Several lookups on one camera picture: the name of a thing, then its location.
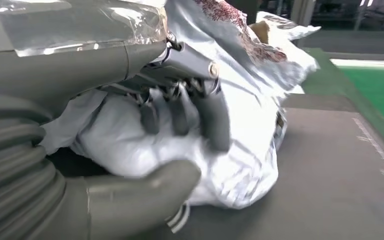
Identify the black inbound scanner machine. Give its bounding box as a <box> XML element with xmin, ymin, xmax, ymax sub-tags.
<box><xmin>46</xmin><ymin>0</ymin><xmax>384</xmax><ymax>240</ymax></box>

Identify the dark window frame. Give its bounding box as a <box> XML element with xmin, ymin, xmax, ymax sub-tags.
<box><xmin>259</xmin><ymin>0</ymin><xmax>384</xmax><ymax>32</ymax></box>

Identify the grey poly mailer parcel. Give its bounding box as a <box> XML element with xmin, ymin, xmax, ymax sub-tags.
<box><xmin>39</xmin><ymin>0</ymin><xmax>321</xmax><ymax>234</ymax></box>

